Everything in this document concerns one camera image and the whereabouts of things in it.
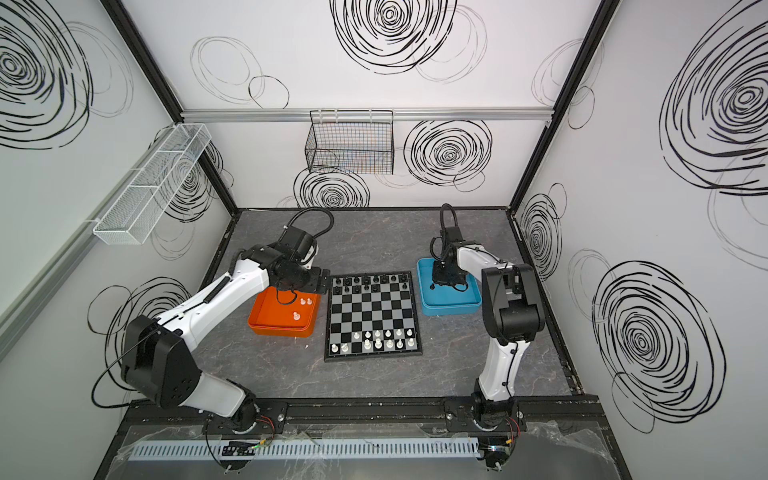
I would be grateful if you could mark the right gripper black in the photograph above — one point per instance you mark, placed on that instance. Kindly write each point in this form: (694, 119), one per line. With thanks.
(450, 279)

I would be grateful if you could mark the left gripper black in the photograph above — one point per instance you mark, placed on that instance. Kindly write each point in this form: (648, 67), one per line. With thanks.
(310, 279)

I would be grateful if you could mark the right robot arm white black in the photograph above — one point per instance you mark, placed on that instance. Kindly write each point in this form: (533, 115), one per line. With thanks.
(512, 313)

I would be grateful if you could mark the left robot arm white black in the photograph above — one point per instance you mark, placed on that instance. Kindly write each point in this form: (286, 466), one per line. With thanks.
(158, 360)

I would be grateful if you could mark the black white chess board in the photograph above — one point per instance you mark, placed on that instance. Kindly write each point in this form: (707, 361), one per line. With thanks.
(372, 315)

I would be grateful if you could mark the blue plastic tray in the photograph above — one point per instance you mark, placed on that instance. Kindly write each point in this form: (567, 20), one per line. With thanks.
(439, 300)

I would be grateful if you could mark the orange plastic tray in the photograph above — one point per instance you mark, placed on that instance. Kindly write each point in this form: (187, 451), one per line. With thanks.
(283, 313)

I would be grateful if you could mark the black wire basket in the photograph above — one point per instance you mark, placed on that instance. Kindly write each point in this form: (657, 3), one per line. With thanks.
(356, 141)

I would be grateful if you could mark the white wire shelf basket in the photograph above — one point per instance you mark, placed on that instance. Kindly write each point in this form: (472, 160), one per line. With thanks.
(135, 212)

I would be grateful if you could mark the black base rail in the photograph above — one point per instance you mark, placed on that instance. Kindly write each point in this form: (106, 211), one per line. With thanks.
(452, 413)

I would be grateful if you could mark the white slotted cable duct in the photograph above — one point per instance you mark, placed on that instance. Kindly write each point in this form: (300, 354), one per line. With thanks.
(321, 449)

